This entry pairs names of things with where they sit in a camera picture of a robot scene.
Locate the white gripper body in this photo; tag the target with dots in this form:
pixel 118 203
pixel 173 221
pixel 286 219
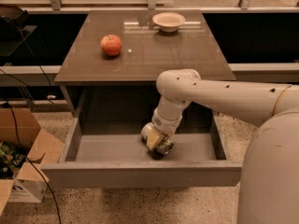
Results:
pixel 163 125

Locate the cardboard box with snack bags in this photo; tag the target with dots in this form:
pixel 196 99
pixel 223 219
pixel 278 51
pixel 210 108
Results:
pixel 24 148

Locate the grey cabinet with counter top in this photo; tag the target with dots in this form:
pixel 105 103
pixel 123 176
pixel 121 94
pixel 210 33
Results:
pixel 146 50

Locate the black device on shelf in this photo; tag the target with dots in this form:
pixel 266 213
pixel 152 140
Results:
pixel 13 16

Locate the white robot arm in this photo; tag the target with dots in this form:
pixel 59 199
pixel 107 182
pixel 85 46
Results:
pixel 269 184

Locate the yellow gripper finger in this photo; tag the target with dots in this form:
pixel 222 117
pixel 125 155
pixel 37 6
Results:
pixel 153 139

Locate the green and white soda can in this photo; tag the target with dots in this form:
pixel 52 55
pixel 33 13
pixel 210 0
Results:
pixel 164 146

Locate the open grey top drawer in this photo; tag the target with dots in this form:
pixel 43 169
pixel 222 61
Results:
pixel 104 153

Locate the white bowl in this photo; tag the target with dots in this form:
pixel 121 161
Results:
pixel 168 22

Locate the red apple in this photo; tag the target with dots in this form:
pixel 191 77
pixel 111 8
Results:
pixel 111 45

